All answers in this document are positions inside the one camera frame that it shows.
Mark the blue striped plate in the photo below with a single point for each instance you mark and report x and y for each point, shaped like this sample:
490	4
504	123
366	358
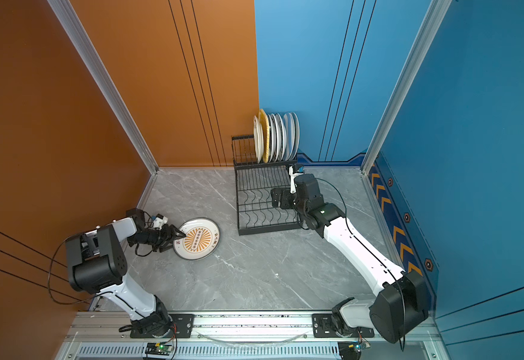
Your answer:
296	136
290	134

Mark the orange sunburst plate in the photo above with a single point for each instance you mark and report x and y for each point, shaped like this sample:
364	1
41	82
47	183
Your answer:
202	238

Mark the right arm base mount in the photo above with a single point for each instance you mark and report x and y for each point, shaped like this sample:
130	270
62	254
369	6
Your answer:
326	325

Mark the aluminium corner post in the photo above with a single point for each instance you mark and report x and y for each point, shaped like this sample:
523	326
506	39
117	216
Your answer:
424	38
76	32

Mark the cream floral plate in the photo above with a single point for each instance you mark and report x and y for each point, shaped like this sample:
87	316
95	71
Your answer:
258	138

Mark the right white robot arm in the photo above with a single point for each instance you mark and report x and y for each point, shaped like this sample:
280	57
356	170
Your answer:
400	302

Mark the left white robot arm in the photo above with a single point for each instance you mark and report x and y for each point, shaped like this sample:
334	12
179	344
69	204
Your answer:
98	266

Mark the green cloud pattern plate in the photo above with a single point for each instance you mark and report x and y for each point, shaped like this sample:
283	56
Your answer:
283	138

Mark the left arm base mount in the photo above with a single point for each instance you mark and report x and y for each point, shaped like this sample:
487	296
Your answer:
174	325

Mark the white plate red characters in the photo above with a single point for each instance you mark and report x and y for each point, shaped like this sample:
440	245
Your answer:
272	137

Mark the aluminium corner post left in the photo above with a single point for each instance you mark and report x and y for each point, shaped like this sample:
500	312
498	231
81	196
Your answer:
76	32

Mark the green circuit board right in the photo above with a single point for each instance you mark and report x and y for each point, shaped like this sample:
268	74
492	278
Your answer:
352	350

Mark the yellow woven square plate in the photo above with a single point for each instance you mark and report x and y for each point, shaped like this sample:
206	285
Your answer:
263	118

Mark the green circuit board left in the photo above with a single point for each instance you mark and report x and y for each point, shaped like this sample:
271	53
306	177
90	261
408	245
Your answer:
159	350

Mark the aluminium front rail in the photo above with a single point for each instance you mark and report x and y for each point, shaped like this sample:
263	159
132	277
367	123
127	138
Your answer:
240	335

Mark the red green rimmed plate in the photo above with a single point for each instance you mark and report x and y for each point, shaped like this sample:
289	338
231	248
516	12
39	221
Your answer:
277	138

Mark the black wire dish rack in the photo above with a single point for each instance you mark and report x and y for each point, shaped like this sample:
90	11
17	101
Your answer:
254	184

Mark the green circuit board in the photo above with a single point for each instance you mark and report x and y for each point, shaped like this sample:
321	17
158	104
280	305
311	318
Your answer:
159	350
352	350

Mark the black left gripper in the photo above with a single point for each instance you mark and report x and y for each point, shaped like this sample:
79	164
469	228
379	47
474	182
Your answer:
170	236

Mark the aluminium corner post right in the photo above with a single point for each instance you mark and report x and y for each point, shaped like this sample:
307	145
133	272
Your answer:
424	38

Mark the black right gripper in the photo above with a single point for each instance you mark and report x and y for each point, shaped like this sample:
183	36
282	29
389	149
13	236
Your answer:
276	197

